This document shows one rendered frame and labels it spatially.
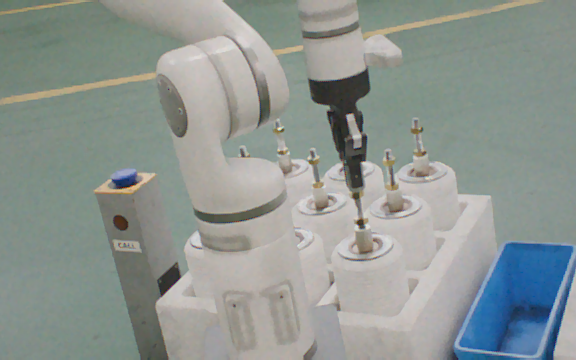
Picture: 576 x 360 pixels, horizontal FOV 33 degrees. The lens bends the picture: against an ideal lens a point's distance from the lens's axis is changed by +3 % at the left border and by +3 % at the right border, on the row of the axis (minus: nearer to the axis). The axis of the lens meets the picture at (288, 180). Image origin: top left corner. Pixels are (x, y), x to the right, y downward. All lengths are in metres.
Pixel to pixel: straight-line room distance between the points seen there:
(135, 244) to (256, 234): 0.61
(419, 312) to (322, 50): 0.36
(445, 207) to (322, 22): 0.44
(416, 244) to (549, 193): 0.64
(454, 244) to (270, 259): 0.54
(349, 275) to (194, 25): 0.45
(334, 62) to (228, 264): 0.33
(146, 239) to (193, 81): 0.67
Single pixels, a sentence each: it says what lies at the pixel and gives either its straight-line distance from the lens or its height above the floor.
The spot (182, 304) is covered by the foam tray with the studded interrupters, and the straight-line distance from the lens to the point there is 1.36.
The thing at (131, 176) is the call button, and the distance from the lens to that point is 1.45.
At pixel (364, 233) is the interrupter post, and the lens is 1.23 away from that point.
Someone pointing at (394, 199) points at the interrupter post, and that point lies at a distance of 1.33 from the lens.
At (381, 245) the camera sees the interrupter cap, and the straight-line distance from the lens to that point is 1.25.
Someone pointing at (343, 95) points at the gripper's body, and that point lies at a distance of 1.13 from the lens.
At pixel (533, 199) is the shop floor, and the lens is 1.91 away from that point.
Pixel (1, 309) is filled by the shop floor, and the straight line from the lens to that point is 1.92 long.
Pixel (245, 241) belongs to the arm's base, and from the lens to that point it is 0.87.
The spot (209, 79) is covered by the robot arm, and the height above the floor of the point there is 0.61.
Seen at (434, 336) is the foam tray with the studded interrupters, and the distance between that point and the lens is 1.29.
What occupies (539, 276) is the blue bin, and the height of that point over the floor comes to 0.06.
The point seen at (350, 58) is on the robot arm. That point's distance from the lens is 1.12.
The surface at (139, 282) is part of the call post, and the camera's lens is 1.50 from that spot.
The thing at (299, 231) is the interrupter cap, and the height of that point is 0.25.
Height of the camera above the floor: 0.83
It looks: 23 degrees down
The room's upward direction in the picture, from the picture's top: 11 degrees counter-clockwise
